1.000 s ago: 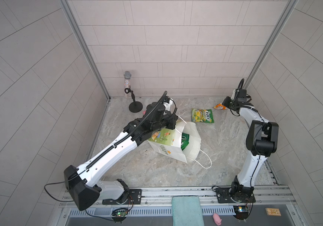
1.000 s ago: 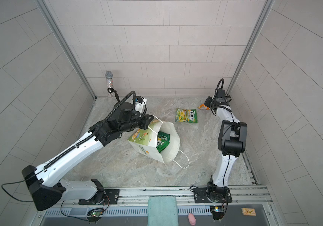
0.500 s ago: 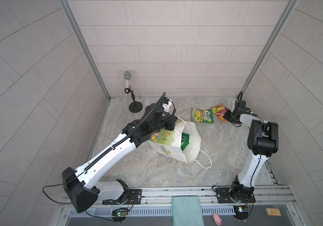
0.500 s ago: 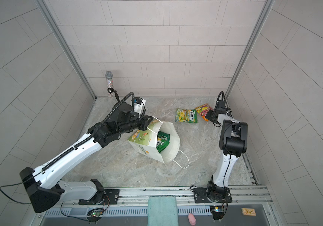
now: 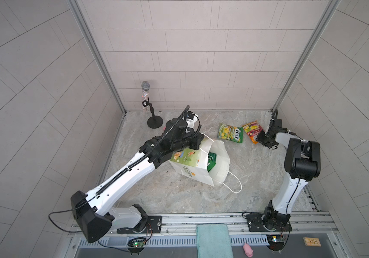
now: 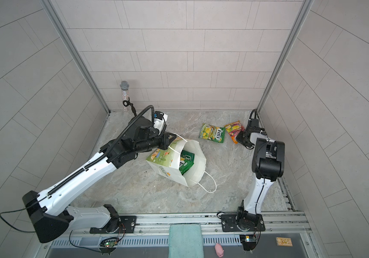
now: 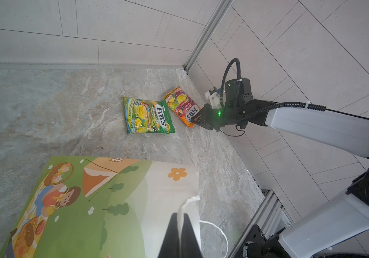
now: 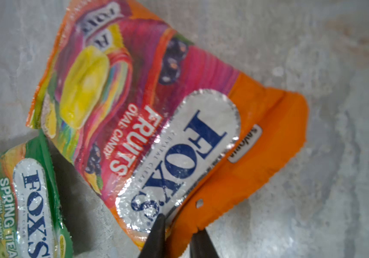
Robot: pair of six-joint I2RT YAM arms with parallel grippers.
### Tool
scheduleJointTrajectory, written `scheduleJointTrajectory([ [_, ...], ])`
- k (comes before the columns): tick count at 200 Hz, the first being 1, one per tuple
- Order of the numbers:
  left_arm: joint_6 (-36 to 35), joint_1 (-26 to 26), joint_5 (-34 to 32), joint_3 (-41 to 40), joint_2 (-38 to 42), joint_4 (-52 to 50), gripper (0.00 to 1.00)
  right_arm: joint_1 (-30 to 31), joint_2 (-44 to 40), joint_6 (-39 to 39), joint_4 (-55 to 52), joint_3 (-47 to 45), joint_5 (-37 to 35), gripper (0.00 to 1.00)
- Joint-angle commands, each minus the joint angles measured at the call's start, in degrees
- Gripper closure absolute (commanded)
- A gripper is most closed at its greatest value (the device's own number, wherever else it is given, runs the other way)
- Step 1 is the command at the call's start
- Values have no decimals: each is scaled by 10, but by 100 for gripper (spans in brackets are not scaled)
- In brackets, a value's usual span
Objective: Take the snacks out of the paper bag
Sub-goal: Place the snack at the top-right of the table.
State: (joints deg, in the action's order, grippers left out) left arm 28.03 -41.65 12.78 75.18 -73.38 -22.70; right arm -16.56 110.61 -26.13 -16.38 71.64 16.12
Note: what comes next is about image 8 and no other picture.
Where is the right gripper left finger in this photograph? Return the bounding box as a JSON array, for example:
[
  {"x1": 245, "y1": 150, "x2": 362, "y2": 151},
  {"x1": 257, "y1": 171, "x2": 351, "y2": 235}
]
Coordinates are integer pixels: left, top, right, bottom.
[{"x1": 138, "y1": 214, "x2": 165, "y2": 258}]

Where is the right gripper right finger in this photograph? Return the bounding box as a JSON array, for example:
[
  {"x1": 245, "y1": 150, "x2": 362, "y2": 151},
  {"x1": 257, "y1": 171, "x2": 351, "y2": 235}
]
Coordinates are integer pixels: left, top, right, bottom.
[{"x1": 190, "y1": 229, "x2": 219, "y2": 258}]

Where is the orange Fox's fruits candy bag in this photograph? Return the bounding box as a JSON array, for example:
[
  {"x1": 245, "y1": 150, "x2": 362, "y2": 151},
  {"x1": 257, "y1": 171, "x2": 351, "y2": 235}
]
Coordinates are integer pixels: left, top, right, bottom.
[{"x1": 26, "y1": 1, "x2": 309, "y2": 258}]

